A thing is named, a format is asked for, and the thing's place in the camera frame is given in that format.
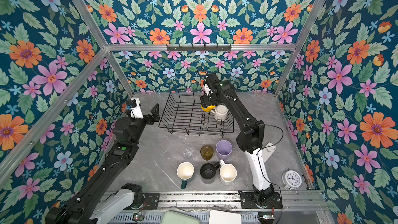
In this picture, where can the black wall hook rail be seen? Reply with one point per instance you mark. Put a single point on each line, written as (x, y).
(194, 48)

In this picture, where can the lilac plastic cup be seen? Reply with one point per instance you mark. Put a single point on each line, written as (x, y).
(223, 149)

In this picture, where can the pale green tray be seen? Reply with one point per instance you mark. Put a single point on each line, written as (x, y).
(171, 217)

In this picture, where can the clear glass cup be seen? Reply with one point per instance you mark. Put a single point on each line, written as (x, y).
(188, 151)

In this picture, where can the white mug red inside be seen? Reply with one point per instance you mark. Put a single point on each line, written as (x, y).
(220, 113)

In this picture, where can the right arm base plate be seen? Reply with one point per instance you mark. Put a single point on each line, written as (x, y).
(252, 200)

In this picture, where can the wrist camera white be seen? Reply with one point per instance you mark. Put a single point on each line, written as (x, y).
(206, 89)
(134, 105)

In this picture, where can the cream mug green handle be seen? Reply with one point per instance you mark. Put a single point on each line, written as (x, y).
(185, 172)

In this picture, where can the white box front edge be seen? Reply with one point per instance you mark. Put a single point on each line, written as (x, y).
(221, 217)

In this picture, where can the white analog clock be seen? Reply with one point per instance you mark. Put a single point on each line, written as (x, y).
(292, 179)

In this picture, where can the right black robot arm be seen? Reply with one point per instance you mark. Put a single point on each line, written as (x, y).
(251, 136)

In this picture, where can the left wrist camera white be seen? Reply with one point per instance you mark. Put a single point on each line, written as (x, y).
(134, 105)

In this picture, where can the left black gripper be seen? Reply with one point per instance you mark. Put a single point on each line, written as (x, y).
(155, 114)

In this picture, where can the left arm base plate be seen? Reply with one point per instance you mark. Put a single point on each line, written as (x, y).
(150, 202)

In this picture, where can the black wire dish rack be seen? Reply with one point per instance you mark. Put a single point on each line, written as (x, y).
(183, 114)

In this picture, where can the black mug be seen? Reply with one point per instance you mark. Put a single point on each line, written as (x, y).
(208, 170)

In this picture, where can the white fluted mug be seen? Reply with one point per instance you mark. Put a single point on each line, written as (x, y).
(227, 172)

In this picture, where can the aluminium front rail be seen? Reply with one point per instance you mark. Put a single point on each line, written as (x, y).
(302, 200)

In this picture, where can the olive tinted glass cup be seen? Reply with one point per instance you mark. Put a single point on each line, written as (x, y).
(207, 152)

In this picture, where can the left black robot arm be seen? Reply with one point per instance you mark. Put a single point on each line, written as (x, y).
(86, 207)

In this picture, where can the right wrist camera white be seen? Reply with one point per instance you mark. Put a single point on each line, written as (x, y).
(206, 89)

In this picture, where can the yellow mug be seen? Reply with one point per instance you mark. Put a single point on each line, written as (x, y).
(207, 108)

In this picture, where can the white remote control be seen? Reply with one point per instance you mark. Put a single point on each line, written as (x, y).
(267, 151)

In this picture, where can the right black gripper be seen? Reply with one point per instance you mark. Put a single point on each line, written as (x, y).
(204, 101)

